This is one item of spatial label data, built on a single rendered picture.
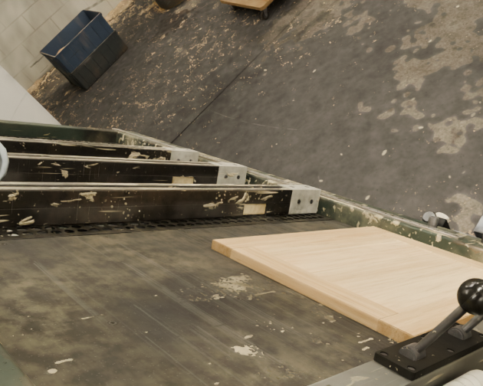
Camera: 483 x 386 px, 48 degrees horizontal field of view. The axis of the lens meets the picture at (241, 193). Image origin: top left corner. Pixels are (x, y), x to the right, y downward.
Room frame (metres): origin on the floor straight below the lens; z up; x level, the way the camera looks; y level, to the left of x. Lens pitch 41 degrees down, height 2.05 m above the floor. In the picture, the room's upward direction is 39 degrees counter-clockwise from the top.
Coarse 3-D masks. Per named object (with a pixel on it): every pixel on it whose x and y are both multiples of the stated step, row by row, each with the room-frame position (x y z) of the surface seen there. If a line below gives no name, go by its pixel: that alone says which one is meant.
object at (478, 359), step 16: (480, 352) 0.29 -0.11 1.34; (352, 368) 0.28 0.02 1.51; (368, 368) 0.28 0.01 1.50; (384, 368) 0.28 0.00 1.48; (448, 368) 0.27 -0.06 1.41; (464, 368) 0.27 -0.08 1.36; (480, 368) 0.28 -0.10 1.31; (320, 384) 0.27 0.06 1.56; (336, 384) 0.26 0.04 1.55; (352, 384) 0.26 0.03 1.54; (368, 384) 0.26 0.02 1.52; (384, 384) 0.25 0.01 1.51; (400, 384) 0.25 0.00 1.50; (416, 384) 0.25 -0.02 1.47; (432, 384) 0.26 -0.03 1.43
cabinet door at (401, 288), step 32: (256, 256) 0.67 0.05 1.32; (288, 256) 0.68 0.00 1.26; (320, 256) 0.68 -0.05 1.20; (352, 256) 0.68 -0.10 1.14; (384, 256) 0.67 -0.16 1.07; (416, 256) 0.67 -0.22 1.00; (448, 256) 0.66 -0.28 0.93; (320, 288) 0.52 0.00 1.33; (352, 288) 0.52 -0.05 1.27; (384, 288) 0.52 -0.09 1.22; (416, 288) 0.51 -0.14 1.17; (448, 288) 0.50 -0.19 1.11; (384, 320) 0.41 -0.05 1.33; (416, 320) 0.40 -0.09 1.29
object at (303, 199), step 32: (0, 192) 0.88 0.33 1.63; (32, 192) 0.89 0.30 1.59; (64, 192) 0.91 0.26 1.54; (96, 192) 0.92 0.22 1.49; (128, 192) 0.94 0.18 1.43; (160, 192) 0.95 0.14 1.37; (192, 192) 0.98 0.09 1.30; (224, 192) 1.00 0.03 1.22; (256, 192) 1.02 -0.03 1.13; (288, 192) 1.05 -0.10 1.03; (0, 224) 0.86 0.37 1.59; (32, 224) 0.87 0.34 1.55
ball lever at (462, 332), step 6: (474, 318) 0.31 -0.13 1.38; (480, 318) 0.30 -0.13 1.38; (468, 324) 0.31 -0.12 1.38; (474, 324) 0.30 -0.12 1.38; (450, 330) 0.32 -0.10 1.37; (456, 330) 0.31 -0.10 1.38; (462, 330) 0.31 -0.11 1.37; (468, 330) 0.30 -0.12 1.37; (456, 336) 0.31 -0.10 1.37; (462, 336) 0.30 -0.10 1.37; (468, 336) 0.30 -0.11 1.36
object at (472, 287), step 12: (468, 288) 0.27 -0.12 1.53; (480, 288) 0.26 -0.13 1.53; (468, 300) 0.26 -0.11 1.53; (480, 300) 0.25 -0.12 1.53; (456, 312) 0.27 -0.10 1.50; (468, 312) 0.26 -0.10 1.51; (480, 312) 0.25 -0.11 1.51; (444, 324) 0.27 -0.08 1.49; (432, 336) 0.27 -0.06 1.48; (408, 348) 0.28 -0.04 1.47; (420, 348) 0.28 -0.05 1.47
